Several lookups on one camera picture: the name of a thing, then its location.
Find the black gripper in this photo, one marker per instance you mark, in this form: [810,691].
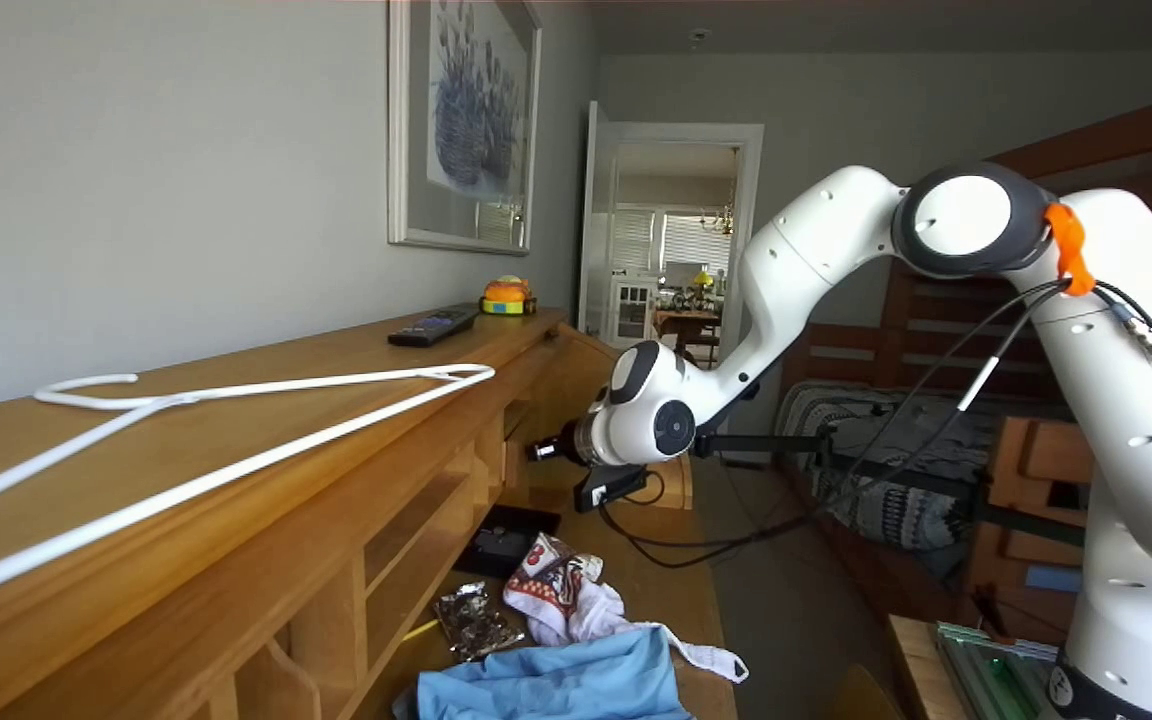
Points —
[579,446]

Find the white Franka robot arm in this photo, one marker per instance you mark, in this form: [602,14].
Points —
[818,253]

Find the black bag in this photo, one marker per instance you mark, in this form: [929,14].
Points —
[510,541]

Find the white cloth with red print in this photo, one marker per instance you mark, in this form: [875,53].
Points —
[561,595]

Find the yellow tape measure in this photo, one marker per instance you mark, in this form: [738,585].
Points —
[510,299]

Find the white glass door cabinet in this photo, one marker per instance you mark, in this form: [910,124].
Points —
[635,309]

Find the black remote control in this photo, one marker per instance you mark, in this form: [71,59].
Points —
[428,331]

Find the shiny foil snack bag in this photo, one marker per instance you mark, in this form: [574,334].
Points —
[479,620]

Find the blue cloth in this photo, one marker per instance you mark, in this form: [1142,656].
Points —
[551,680]

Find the framed blue flower picture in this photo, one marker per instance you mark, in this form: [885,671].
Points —
[470,122]

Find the wooden desk with hutch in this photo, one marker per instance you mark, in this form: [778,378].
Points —
[202,426]

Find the patterned grey bedding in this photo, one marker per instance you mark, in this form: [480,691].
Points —
[896,515]

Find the white door frame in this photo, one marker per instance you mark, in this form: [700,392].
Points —
[597,227]

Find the wooden bunk bed frame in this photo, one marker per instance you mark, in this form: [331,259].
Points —
[1110,124]

